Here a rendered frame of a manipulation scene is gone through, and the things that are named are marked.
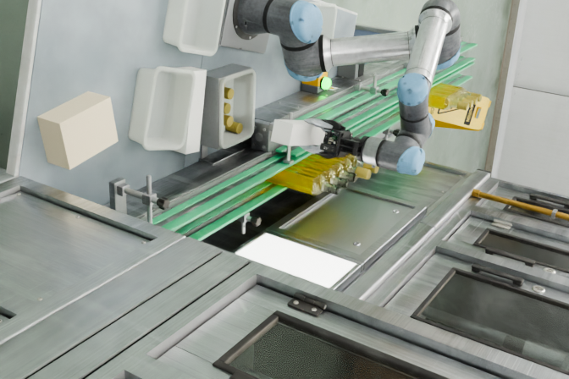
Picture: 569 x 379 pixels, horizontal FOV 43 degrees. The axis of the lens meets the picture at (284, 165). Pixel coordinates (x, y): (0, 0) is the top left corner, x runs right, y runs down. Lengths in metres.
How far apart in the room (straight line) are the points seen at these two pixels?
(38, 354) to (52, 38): 0.83
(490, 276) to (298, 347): 1.13
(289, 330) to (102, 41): 0.94
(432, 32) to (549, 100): 6.22
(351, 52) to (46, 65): 0.93
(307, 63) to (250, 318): 1.17
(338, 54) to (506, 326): 0.92
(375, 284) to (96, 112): 0.86
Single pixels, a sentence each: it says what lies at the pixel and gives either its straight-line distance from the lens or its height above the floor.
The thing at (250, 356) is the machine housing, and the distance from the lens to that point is 1.14.
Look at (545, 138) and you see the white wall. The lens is 8.32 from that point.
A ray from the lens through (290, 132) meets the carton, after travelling 1.94.
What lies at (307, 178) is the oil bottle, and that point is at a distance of 2.22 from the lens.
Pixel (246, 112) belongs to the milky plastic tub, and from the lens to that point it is 2.27.
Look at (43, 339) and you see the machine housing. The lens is 1.17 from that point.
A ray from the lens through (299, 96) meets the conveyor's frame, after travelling 2.58.
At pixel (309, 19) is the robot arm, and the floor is 0.99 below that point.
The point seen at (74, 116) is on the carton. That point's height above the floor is 0.83.
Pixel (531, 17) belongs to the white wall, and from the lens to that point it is 8.10.
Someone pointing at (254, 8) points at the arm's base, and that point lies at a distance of 2.21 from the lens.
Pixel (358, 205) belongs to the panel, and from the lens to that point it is 2.43.
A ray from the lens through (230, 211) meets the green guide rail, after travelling 2.13.
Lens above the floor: 2.05
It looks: 29 degrees down
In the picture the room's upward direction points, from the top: 106 degrees clockwise
